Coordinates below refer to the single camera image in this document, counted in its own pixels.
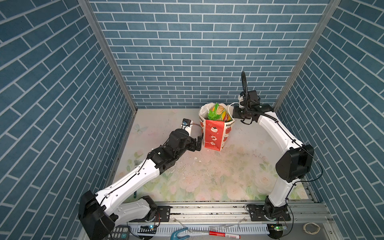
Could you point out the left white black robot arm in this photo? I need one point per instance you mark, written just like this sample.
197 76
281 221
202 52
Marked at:
99 213

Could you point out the black calculator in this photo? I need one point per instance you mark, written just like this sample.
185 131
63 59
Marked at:
118 233

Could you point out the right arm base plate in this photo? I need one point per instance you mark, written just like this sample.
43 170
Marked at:
259 213

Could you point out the aluminium rail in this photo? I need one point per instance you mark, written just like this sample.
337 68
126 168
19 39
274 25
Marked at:
235 212

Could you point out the red marker pen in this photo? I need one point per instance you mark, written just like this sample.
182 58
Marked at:
225 235

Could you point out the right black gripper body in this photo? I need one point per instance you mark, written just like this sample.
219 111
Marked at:
240 112

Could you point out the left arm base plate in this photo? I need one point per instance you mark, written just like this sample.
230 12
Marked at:
161 214

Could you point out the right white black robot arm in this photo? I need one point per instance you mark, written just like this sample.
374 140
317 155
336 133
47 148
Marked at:
296 158

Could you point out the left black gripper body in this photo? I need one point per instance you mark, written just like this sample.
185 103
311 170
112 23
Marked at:
190 145

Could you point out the green chips bag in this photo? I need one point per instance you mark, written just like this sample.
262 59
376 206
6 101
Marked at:
219 113

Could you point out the rubber band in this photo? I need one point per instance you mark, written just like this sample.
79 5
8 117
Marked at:
311 228

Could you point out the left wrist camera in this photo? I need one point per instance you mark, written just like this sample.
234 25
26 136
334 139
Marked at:
187 125

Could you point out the red white paper bag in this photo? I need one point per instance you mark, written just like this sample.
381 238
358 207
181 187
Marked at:
216 133

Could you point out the white cable duct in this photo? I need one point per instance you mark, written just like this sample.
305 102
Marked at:
199 230

